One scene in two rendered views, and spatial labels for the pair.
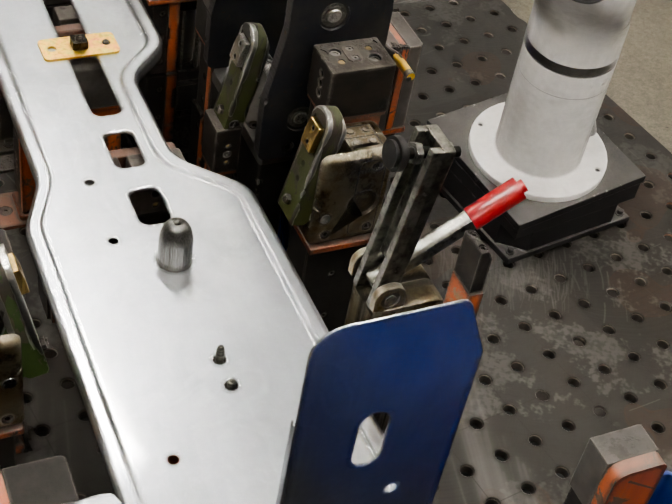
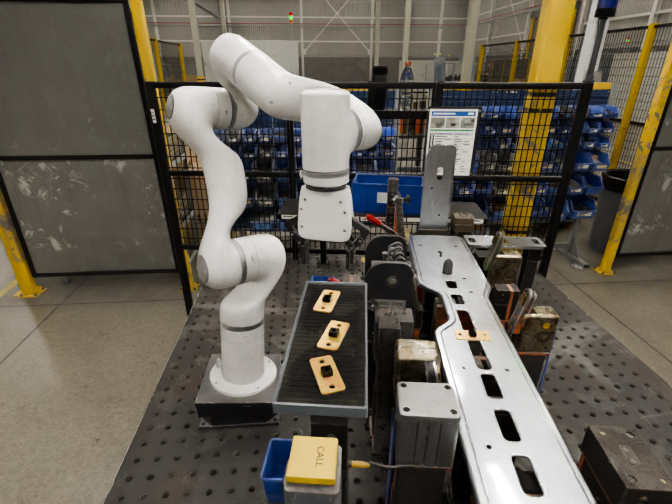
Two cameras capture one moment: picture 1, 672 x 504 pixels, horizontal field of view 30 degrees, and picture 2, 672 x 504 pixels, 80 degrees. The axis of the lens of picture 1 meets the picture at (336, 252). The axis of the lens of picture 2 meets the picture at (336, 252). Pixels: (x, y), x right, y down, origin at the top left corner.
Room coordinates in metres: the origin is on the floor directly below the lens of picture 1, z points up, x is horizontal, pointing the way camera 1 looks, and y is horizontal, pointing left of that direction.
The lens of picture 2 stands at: (1.98, 0.51, 1.61)
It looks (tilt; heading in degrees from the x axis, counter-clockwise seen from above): 25 degrees down; 215
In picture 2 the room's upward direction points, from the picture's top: straight up
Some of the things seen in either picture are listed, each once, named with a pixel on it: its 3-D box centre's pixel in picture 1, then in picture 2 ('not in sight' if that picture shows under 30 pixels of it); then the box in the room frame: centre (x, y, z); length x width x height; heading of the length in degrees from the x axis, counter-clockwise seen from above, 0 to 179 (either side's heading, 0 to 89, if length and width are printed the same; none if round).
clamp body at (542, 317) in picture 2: not in sight; (525, 363); (0.97, 0.44, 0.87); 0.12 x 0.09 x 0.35; 121
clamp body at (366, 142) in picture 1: (327, 272); not in sight; (0.96, 0.00, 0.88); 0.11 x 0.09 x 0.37; 121
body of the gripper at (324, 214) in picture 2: not in sight; (326, 208); (1.39, 0.08, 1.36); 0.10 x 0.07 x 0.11; 110
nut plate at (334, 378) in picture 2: not in sight; (326, 371); (1.57, 0.21, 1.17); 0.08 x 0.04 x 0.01; 52
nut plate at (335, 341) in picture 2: not in sight; (333, 333); (1.48, 0.16, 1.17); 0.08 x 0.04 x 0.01; 17
